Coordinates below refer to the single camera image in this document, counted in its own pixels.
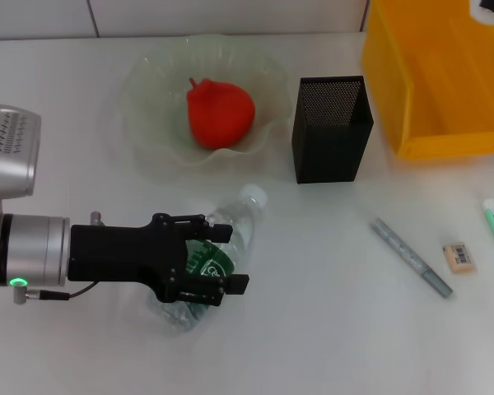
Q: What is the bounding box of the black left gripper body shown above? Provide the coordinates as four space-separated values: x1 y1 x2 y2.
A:
68 212 190 304

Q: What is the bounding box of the clear green-label water bottle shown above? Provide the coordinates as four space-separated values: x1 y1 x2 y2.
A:
147 184 268 335

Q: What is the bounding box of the orange fruit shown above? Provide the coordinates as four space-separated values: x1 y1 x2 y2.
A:
185 77 256 149

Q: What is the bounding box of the beige eraser with barcode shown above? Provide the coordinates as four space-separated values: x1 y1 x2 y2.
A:
441 242 478 273

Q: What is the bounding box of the pale green glass fruit plate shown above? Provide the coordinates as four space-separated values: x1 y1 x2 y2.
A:
123 35 294 168

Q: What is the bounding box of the black mesh pen holder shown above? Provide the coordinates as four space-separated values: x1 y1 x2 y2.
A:
291 75 375 184

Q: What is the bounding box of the silver glitter pen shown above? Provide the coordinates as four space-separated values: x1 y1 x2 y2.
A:
369 216 454 300

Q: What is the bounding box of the yellow plastic bin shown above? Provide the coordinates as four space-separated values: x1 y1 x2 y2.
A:
361 0 494 160

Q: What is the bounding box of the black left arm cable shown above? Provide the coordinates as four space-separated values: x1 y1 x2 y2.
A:
39 281 99 300

